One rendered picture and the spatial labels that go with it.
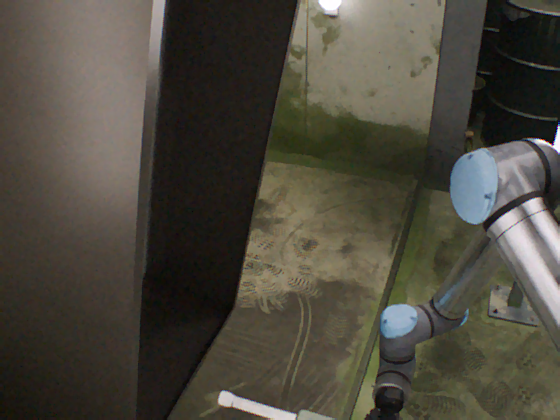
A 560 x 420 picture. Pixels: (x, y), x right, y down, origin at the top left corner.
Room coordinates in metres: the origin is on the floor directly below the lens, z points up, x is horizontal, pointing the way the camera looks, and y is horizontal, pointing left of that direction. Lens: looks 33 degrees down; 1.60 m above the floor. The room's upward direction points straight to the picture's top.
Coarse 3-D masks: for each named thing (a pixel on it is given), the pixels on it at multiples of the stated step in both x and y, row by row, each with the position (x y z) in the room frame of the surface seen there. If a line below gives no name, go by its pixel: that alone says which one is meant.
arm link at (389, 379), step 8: (384, 376) 0.93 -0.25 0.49; (392, 376) 0.92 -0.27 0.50; (400, 376) 0.92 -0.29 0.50; (376, 384) 0.92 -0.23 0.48; (384, 384) 0.90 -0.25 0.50; (392, 384) 0.90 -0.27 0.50; (400, 384) 0.90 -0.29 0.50; (408, 384) 0.91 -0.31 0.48; (376, 392) 0.90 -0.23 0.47; (408, 392) 0.89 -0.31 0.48
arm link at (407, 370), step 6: (414, 360) 1.01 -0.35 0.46; (378, 366) 0.99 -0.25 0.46; (384, 366) 0.97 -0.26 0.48; (390, 366) 0.96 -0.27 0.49; (396, 366) 0.95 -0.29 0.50; (402, 366) 0.95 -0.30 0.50; (408, 366) 0.96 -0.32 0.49; (414, 366) 0.99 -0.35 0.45; (378, 372) 0.96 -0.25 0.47; (384, 372) 0.94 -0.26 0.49; (390, 372) 0.94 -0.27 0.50; (396, 372) 0.94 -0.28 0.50; (402, 372) 0.94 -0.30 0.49; (408, 372) 0.95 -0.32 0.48; (408, 378) 0.93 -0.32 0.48
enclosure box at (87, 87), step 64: (0, 0) 0.65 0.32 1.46; (64, 0) 0.62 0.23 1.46; (128, 0) 0.59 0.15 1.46; (192, 0) 1.23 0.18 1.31; (256, 0) 1.19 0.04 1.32; (0, 64) 0.66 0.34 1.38; (64, 64) 0.62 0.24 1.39; (128, 64) 0.59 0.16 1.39; (192, 64) 1.24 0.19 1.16; (256, 64) 1.19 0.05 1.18; (0, 128) 0.66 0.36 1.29; (64, 128) 0.63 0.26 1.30; (128, 128) 0.60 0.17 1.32; (192, 128) 1.24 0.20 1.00; (256, 128) 1.19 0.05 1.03; (0, 192) 0.68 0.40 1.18; (64, 192) 0.64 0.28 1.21; (128, 192) 0.60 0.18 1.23; (192, 192) 1.24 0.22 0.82; (256, 192) 1.17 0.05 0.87; (0, 256) 0.69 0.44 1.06; (64, 256) 0.64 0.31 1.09; (128, 256) 0.61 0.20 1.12; (192, 256) 1.25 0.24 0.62; (0, 320) 0.71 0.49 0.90; (64, 320) 0.66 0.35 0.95; (128, 320) 0.61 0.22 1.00; (192, 320) 1.14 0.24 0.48; (0, 384) 0.73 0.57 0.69; (64, 384) 0.67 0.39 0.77; (128, 384) 0.62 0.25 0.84
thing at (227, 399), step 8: (224, 392) 0.83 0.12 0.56; (224, 400) 0.81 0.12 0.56; (232, 400) 0.81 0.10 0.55; (240, 400) 0.81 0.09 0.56; (248, 400) 0.81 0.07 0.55; (240, 408) 0.80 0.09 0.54; (248, 408) 0.80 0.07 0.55; (256, 408) 0.79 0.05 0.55; (264, 408) 0.79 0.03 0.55; (272, 408) 0.79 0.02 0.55; (264, 416) 0.78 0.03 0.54; (272, 416) 0.78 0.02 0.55; (280, 416) 0.77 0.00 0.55; (288, 416) 0.77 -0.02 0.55; (296, 416) 0.77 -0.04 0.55; (304, 416) 0.77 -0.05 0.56; (312, 416) 0.77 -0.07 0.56; (320, 416) 0.77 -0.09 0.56
